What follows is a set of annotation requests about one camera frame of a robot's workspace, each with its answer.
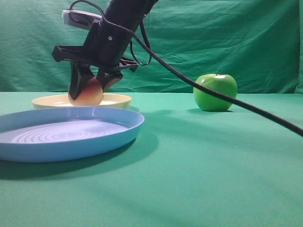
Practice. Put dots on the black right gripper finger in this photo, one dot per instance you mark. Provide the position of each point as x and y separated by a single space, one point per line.
108 79

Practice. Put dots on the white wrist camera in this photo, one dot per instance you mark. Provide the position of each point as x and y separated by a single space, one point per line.
79 19

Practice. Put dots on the green apple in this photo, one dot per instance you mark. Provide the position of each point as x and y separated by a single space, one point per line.
221 83

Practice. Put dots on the blue plastic plate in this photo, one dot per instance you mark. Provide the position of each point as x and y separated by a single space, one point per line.
66 133

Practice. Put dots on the yellow plastic plate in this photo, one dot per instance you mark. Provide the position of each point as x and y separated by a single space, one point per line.
109 100

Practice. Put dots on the green table cloth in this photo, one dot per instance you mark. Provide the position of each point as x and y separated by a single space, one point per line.
187 168

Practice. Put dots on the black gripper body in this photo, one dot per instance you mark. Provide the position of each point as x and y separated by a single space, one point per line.
103 47

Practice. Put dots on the green backdrop cloth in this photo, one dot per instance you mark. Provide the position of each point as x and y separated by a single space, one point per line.
258 42

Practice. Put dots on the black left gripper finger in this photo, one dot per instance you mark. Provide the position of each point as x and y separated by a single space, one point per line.
81 74

